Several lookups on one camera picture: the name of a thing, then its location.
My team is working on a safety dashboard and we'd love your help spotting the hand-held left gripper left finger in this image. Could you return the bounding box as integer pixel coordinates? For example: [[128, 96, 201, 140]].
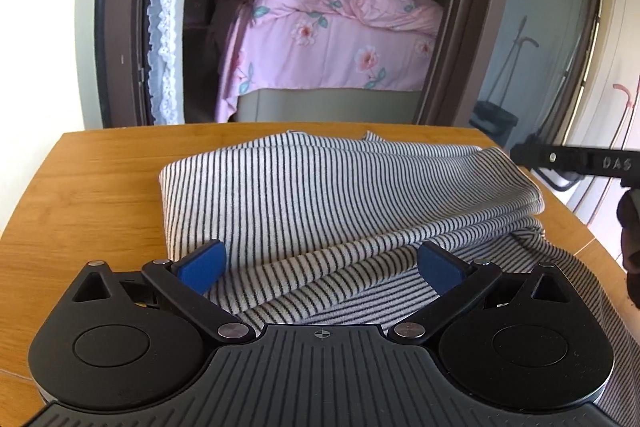
[[71, 239, 256, 348]]

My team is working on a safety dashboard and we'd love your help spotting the white lace curtain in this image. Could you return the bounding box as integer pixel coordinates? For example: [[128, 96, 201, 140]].
[[146, 0, 187, 126]]

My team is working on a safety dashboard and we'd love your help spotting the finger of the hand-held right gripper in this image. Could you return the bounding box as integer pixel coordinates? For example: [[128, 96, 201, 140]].
[[510, 141, 587, 175]]

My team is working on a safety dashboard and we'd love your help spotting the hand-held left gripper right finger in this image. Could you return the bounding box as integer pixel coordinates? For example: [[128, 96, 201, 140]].
[[388, 241, 571, 348]]

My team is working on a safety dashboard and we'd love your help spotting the black white striped garment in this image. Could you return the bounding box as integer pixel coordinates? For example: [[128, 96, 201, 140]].
[[159, 131, 640, 427]]

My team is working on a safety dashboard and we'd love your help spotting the dark trash bin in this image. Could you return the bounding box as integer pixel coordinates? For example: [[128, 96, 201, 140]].
[[469, 100, 519, 146]]

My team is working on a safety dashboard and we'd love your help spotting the brown door frame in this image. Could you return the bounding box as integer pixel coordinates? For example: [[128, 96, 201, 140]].
[[94, 0, 523, 128]]

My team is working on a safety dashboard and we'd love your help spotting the pink floral blanket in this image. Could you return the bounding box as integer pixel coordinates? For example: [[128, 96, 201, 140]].
[[214, 0, 444, 124]]

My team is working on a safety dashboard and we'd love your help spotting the pink hooked stick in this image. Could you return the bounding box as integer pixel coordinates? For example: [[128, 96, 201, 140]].
[[612, 83, 640, 148]]

